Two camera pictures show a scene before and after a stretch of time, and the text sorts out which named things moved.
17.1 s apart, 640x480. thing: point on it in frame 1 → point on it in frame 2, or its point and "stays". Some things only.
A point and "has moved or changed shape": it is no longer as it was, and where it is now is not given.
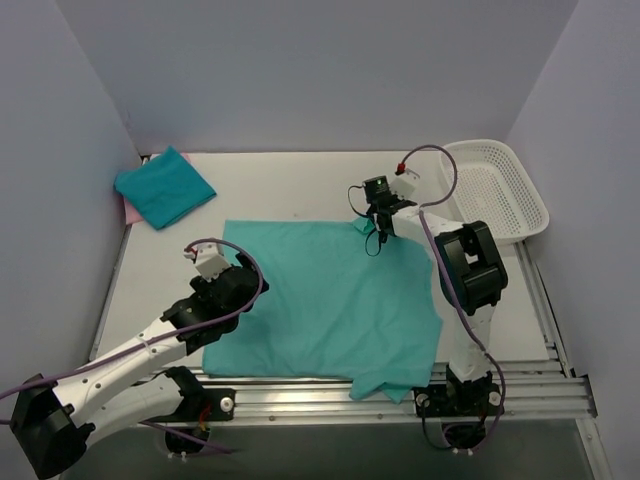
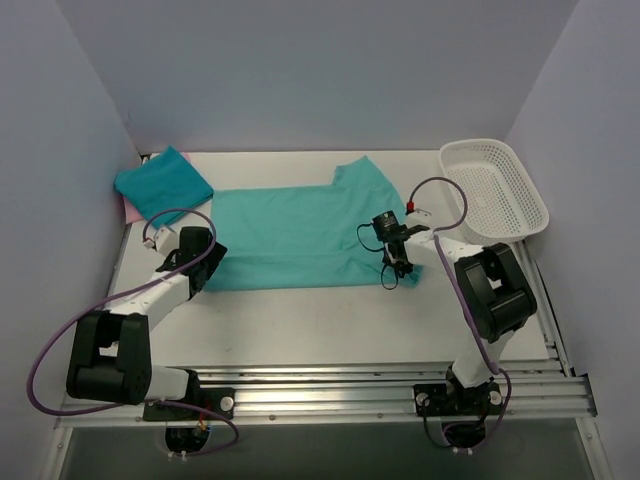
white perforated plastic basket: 494,186 stays
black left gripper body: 251,282 → 213,261
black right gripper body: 382,220 → 400,261
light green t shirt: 343,299 has moved or changed shape
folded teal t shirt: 163,188 stays
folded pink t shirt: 131,213 stays
